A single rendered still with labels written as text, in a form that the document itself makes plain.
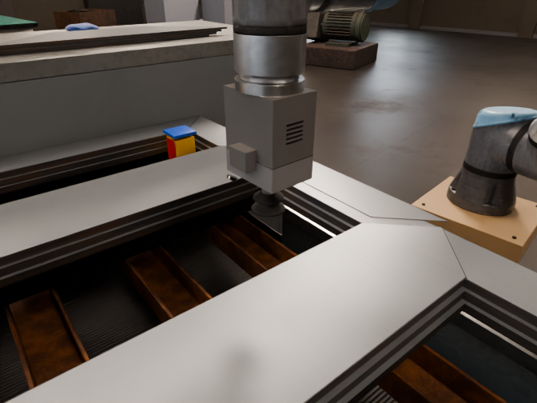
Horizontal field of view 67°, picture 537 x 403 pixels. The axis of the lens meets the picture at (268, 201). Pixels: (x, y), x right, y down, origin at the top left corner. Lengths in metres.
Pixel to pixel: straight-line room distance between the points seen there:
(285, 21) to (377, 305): 0.34
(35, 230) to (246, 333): 0.41
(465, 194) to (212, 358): 0.75
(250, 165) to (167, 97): 0.79
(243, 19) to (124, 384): 0.38
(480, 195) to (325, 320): 0.62
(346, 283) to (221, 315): 0.17
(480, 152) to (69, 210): 0.85
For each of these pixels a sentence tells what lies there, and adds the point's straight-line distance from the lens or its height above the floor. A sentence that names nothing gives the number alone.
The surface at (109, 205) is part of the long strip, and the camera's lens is 0.78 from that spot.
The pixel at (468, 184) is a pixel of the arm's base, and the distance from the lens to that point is 1.05.
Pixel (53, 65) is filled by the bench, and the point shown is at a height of 1.03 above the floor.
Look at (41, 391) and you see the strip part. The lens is 0.50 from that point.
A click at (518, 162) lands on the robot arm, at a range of 0.99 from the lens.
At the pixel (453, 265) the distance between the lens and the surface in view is 0.64.
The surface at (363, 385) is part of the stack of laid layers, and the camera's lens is 0.49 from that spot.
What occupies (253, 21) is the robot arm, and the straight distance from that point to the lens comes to 0.41.
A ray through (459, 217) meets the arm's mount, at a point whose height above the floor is 0.74.
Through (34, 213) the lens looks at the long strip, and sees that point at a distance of 0.81.
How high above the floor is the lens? 1.21
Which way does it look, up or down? 29 degrees down
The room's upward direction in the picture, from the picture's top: straight up
